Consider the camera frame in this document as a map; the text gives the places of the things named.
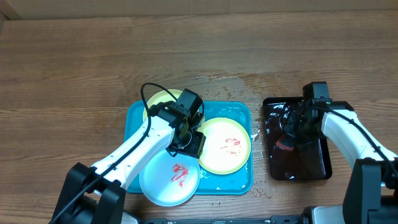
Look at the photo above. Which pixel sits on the orange and black sponge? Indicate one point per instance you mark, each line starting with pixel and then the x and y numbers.
pixel 285 142

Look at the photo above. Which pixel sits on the light blue plate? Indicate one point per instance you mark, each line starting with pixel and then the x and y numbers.
pixel 170 181

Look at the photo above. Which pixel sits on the black rail at table edge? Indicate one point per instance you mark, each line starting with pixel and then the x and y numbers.
pixel 275 219

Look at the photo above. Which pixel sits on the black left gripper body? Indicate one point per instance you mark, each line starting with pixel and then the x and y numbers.
pixel 192 144

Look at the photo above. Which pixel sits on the black water tray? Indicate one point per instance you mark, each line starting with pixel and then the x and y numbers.
pixel 309 161

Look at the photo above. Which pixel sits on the teal plastic tray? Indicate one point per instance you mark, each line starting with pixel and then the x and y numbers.
pixel 237 183

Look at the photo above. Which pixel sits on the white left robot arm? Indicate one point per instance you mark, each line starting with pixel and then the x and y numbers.
pixel 97 194

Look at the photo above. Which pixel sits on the yellow plate with red stain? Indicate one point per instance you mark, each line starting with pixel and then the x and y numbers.
pixel 227 146

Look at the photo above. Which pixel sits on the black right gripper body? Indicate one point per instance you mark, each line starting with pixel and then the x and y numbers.
pixel 303 131

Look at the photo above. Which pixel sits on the small yellow plate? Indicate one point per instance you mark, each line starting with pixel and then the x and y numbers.
pixel 163 96

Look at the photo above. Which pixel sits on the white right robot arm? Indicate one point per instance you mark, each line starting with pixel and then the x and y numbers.
pixel 373 166

